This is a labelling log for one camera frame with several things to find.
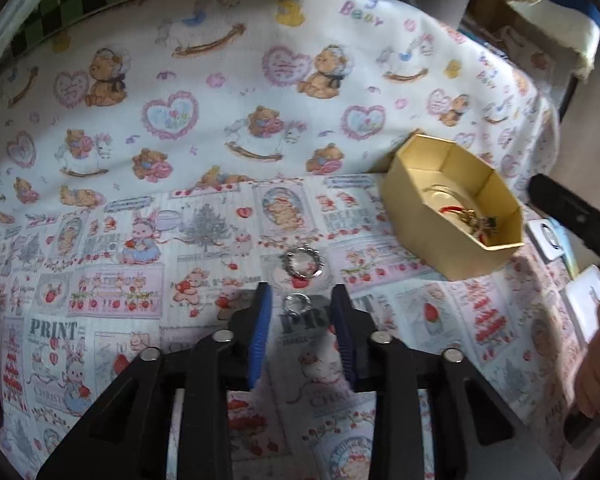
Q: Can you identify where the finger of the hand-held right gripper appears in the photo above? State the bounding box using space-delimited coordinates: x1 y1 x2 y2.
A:
527 173 600 282

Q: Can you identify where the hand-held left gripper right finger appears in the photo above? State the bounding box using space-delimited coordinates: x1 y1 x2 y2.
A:
330 284 562 480

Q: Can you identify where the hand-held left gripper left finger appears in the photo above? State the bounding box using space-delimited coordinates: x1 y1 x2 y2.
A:
36 282 273 480

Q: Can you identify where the small silver ring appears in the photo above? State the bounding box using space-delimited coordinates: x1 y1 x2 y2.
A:
283 293 312 316

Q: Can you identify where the silver beaded chain bracelet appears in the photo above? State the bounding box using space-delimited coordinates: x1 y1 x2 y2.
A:
282 246 327 281

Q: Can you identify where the pile of jewellery with red cord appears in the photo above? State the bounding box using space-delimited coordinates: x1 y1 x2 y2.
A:
440 201 504 247

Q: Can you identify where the yellow octagonal cardboard box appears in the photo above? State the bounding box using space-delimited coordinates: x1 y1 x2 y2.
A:
382 133 526 282

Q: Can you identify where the silver bangle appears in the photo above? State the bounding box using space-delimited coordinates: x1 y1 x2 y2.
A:
421 183 475 212

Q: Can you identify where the white card with round mark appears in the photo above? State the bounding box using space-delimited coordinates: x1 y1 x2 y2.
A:
525 217 569 262

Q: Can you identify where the white paper card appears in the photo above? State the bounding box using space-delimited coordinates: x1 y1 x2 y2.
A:
564 265 600 342

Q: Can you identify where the strawberry patchwork print cloth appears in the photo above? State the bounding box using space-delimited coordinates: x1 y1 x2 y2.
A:
0 171 600 480

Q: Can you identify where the striped orange blue cloth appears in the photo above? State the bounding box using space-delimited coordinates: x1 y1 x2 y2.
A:
507 0 600 84

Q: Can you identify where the bear print white cloth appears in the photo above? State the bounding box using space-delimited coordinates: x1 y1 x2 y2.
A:
0 0 562 223

